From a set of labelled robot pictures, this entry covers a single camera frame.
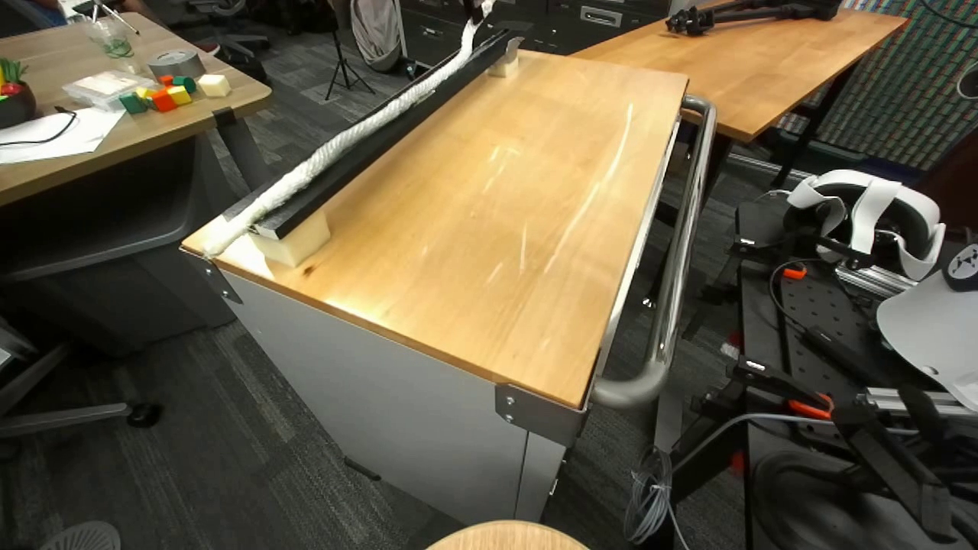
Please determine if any white braided rope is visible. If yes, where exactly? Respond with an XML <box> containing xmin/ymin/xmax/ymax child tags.
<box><xmin>198</xmin><ymin>0</ymin><xmax>498</xmax><ymax>261</ymax></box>

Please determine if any wooden top tool cart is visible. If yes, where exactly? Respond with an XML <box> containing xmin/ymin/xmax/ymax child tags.
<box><xmin>215</xmin><ymin>52</ymin><xmax>688</xmax><ymax>520</ymax></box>

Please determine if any near wooden support block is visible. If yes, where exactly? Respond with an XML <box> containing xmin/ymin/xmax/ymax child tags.
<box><xmin>252</xmin><ymin>210</ymin><xmax>329</xmax><ymax>267</ymax></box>

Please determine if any wooden support block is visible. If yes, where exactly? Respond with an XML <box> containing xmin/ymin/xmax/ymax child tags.
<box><xmin>492</xmin><ymin>49</ymin><xmax>519</xmax><ymax>77</ymax></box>
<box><xmin>252</xmin><ymin>210</ymin><xmax>329</xmax><ymax>267</ymax></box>

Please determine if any far wooden support block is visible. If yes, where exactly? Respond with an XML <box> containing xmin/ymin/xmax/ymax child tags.
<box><xmin>492</xmin><ymin>49</ymin><xmax>519</xmax><ymax>77</ymax></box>

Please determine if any round wooden stool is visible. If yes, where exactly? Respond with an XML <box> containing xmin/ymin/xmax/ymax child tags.
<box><xmin>428</xmin><ymin>520</ymin><xmax>586</xmax><ymax>550</ymax></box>

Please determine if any black clamp on table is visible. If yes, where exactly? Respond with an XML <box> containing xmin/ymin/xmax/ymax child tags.
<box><xmin>666</xmin><ymin>0</ymin><xmax>842</xmax><ymax>35</ymax></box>

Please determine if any wooden rear table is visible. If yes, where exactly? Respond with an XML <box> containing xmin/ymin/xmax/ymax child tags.
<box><xmin>581</xmin><ymin>10</ymin><xmax>907</xmax><ymax>144</ymax></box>

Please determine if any cream toy block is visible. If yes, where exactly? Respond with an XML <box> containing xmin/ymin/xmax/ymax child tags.
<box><xmin>195</xmin><ymin>74</ymin><xmax>232</xmax><ymax>98</ymax></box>

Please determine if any yellow toy block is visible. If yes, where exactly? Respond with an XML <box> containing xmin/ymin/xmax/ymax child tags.
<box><xmin>169</xmin><ymin>86</ymin><xmax>193</xmax><ymax>106</ymax></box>

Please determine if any red toy block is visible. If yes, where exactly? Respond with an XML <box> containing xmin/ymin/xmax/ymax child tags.
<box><xmin>153</xmin><ymin>87</ymin><xmax>177</xmax><ymax>113</ymax></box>

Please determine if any wooden side desk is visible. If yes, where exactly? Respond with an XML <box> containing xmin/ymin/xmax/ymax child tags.
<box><xmin>0</xmin><ymin>11</ymin><xmax>273</xmax><ymax>203</ymax></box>

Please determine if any green toy block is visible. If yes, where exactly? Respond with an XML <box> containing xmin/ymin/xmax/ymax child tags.
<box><xmin>120</xmin><ymin>90</ymin><xmax>150</xmax><ymax>117</ymax></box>

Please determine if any white VR headset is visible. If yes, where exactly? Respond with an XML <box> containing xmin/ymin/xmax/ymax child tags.
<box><xmin>786</xmin><ymin>168</ymin><xmax>946</xmax><ymax>297</ymax></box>

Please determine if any clear plastic cup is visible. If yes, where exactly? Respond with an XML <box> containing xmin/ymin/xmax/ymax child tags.
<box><xmin>93</xmin><ymin>17</ymin><xmax>133</xmax><ymax>58</ymax></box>

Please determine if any white paper sheet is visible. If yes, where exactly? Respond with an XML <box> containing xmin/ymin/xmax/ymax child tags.
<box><xmin>0</xmin><ymin>106</ymin><xmax>123</xmax><ymax>165</ymax></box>

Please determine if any black fruit bowl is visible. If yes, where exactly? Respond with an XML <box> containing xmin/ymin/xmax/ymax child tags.
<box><xmin>0</xmin><ymin>58</ymin><xmax>36</xmax><ymax>129</ymax></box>

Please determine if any steel cart handle bar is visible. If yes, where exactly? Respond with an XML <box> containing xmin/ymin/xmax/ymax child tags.
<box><xmin>593</xmin><ymin>98</ymin><xmax>719</xmax><ymax>409</ymax></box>

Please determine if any long black rail object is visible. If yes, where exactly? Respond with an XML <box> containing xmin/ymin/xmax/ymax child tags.
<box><xmin>209</xmin><ymin>26</ymin><xmax>523</xmax><ymax>247</ymax></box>

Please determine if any orange handled tool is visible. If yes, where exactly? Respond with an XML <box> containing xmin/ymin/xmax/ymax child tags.
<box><xmin>733</xmin><ymin>358</ymin><xmax>836</xmax><ymax>420</ymax></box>

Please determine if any grey duct tape roll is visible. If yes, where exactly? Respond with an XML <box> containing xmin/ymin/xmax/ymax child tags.
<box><xmin>150</xmin><ymin>52</ymin><xmax>205</xmax><ymax>79</ymax></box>

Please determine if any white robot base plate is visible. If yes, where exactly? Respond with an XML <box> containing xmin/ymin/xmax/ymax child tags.
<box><xmin>878</xmin><ymin>275</ymin><xmax>978</xmax><ymax>409</ymax></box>

